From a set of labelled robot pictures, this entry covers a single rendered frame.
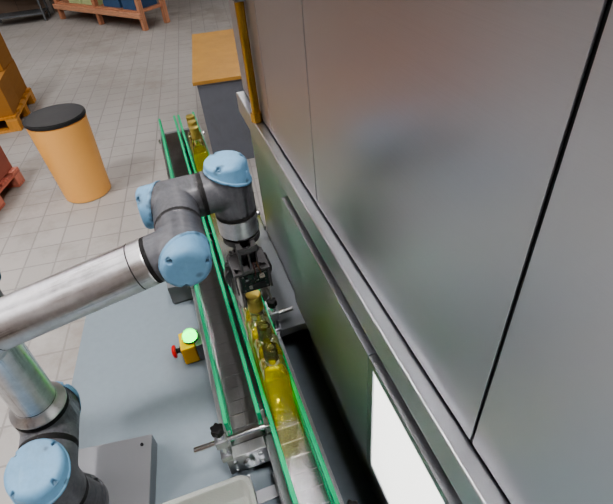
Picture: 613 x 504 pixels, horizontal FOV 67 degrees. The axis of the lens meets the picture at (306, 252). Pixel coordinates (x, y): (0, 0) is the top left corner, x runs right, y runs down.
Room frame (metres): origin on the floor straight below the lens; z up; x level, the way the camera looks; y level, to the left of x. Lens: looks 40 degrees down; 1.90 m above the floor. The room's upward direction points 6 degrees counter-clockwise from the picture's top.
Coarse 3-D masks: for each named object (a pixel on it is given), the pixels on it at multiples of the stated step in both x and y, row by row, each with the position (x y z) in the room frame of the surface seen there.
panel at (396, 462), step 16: (384, 400) 0.37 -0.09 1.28; (384, 416) 0.37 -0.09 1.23; (384, 432) 0.37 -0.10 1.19; (400, 432) 0.32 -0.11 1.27; (384, 448) 0.37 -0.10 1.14; (400, 448) 0.32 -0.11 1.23; (384, 464) 0.36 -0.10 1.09; (400, 464) 0.32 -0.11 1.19; (416, 464) 0.28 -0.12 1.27; (384, 480) 0.36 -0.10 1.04; (400, 480) 0.31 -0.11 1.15; (416, 480) 0.27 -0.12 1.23; (400, 496) 0.31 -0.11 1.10; (416, 496) 0.27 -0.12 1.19; (432, 496) 0.24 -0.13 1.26
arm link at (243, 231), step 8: (256, 216) 0.69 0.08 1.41; (224, 224) 0.66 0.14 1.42; (232, 224) 0.66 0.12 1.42; (240, 224) 0.66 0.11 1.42; (248, 224) 0.67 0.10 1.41; (256, 224) 0.68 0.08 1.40; (224, 232) 0.67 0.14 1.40; (232, 232) 0.66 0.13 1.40; (240, 232) 0.66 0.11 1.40; (248, 232) 0.66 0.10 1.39; (232, 240) 0.66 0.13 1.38; (240, 240) 0.66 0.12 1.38
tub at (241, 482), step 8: (224, 480) 0.48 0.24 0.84; (232, 480) 0.47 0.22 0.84; (240, 480) 0.47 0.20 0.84; (248, 480) 0.47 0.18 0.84; (208, 488) 0.46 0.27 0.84; (216, 488) 0.46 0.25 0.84; (224, 488) 0.46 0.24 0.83; (232, 488) 0.47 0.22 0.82; (240, 488) 0.47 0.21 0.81; (248, 488) 0.45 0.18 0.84; (184, 496) 0.45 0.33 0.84; (192, 496) 0.45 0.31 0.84; (200, 496) 0.45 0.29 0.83; (208, 496) 0.45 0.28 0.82; (216, 496) 0.46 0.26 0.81; (224, 496) 0.46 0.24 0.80; (232, 496) 0.46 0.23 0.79; (240, 496) 0.47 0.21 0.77; (248, 496) 0.46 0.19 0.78
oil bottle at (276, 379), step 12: (264, 360) 0.61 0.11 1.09; (264, 372) 0.58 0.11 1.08; (276, 372) 0.58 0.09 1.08; (288, 372) 0.59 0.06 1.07; (264, 384) 0.58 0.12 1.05; (276, 384) 0.57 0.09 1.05; (288, 384) 0.58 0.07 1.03; (276, 396) 0.57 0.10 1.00; (288, 396) 0.58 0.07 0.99; (276, 408) 0.57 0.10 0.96; (288, 408) 0.58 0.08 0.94; (276, 420) 0.57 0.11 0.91; (288, 420) 0.58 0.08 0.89
